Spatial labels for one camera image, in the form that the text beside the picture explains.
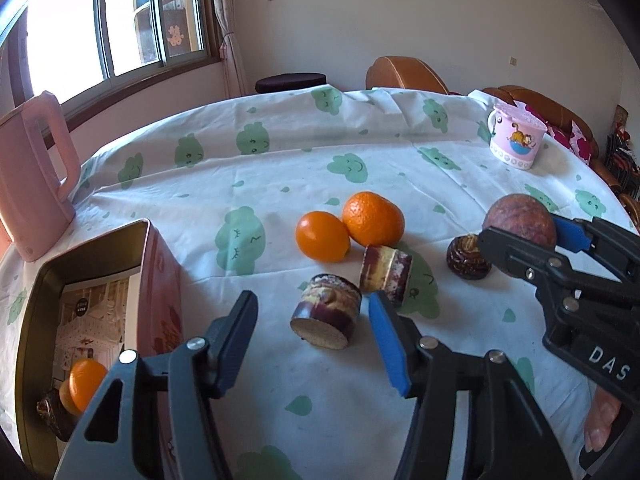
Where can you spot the pink floral cushion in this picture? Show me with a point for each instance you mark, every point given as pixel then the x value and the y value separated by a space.
pixel 582 142
pixel 557 135

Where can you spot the pink tin box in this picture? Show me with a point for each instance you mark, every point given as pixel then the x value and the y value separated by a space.
pixel 162 300

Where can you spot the pink window sticker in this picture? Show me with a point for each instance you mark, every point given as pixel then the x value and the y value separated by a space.
pixel 176 36

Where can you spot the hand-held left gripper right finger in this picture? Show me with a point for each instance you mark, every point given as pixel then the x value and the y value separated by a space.
pixel 392 345

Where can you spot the brown leather sofa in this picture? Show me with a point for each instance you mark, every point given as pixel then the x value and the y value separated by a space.
pixel 515 96

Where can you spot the purple sugarcane piece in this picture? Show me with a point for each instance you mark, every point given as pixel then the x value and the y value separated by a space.
pixel 325 315
pixel 385 270

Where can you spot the pink cartoon cup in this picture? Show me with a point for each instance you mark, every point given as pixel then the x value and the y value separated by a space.
pixel 517 137

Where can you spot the purple passion fruit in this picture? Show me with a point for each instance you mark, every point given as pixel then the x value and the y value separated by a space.
pixel 517 217

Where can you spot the white green-print tablecloth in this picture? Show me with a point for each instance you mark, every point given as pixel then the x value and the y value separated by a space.
pixel 300 160

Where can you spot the dark round stool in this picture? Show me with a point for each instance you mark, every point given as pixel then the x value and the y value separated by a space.
pixel 290 82

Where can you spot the dark brown water chestnut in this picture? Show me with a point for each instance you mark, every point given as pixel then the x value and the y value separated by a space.
pixel 465 260
pixel 52 412

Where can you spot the pale tied curtain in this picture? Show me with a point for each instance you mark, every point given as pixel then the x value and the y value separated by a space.
pixel 227 25

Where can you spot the sliding window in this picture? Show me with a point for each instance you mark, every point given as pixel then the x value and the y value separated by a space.
pixel 75 25

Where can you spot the large textured mandarin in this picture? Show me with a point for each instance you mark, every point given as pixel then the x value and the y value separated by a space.
pixel 372 218

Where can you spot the small orange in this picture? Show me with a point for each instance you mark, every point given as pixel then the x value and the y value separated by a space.
pixel 85 382

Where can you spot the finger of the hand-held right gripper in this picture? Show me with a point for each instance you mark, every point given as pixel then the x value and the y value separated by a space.
pixel 510 252
pixel 572 234

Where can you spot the pink electric kettle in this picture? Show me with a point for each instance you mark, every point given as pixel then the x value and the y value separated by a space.
pixel 30 175

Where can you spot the small yellow fruit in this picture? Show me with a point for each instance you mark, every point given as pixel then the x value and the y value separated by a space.
pixel 65 397

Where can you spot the white printed leaflet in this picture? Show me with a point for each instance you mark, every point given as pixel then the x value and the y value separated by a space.
pixel 100 320

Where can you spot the smooth orange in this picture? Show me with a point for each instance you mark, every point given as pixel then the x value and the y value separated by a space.
pixel 322 236

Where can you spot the brown leather armchair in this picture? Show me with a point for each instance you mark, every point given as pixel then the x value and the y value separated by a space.
pixel 405 75

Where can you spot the person's right hand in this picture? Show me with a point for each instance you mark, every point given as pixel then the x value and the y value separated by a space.
pixel 605 420

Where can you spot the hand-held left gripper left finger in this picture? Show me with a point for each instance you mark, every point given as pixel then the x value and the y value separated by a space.
pixel 235 340

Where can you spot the dark rack with red items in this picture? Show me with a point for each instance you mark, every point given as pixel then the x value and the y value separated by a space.
pixel 625 150

